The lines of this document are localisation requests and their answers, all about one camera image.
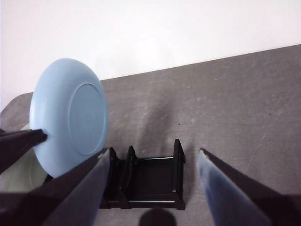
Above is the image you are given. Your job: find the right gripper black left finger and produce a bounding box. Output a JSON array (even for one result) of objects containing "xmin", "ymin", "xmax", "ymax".
[{"xmin": 0, "ymin": 147, "xmax": 111, "ymax": 226}]

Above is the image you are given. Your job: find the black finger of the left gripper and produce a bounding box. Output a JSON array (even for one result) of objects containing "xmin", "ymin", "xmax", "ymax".
[{"xmin": 0, "ymin": 128, "xmax": 49, "ymax": 176}]

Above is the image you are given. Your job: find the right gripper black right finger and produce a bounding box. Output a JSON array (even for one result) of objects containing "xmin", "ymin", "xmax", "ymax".
[{"xmin": 197, "ymin": 147, "xmax": 301, "ymax": 226}]

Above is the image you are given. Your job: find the pale green round plate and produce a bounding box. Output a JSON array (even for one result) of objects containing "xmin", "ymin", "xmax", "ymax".
[{"xmin": 0, "ymin": 124, "xmax": 54, "ymax": 194}]

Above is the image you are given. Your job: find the blue round plate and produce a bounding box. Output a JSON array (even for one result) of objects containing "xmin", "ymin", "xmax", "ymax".
[{"xmin": 29, "ymin": 57, "xmax": 109, "ymax": 179}]

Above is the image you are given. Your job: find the black plastic plate rack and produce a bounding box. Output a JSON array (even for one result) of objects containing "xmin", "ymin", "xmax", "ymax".
[{"xmin": 98, "ymin": 138, "xmax": 187, "ymax": 210}]

